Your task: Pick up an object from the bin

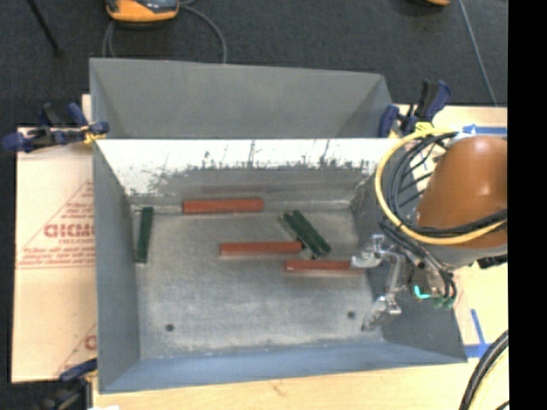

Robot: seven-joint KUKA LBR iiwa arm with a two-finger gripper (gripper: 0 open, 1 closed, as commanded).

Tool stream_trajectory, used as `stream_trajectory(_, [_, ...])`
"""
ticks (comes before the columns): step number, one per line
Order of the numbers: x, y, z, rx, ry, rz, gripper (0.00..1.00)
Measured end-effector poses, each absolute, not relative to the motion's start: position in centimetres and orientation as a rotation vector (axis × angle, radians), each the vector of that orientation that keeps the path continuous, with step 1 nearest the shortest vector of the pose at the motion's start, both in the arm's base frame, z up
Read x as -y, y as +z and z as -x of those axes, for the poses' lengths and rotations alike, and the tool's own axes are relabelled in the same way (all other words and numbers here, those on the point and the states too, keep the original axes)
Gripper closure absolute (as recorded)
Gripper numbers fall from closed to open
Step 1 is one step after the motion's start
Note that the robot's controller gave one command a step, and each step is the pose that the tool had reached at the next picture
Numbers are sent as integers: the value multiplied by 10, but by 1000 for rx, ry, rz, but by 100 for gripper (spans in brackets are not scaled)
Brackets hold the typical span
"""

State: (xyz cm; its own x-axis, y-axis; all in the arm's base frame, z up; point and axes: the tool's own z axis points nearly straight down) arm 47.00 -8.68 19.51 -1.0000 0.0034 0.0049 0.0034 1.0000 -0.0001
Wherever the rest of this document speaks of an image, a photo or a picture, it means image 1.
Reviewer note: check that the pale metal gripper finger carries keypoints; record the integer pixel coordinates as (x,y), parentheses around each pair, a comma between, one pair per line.
(384,310)
(372,256)

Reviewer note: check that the red-brown flat block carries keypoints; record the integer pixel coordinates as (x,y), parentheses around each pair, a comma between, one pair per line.
(318,265)
(260,248)
(223,206)

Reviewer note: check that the dark green flat block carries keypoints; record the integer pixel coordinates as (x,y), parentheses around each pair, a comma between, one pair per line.
(144,234)
(314,232)
(300,235)

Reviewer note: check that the grey metal bin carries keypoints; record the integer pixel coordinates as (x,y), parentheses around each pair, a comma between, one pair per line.
(239,297)

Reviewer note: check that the brown cardboard board red print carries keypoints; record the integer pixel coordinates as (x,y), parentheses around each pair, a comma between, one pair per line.
(51,297)

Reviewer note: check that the black cylinder on white bracket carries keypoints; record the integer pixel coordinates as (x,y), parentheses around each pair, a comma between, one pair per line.
(491,262)

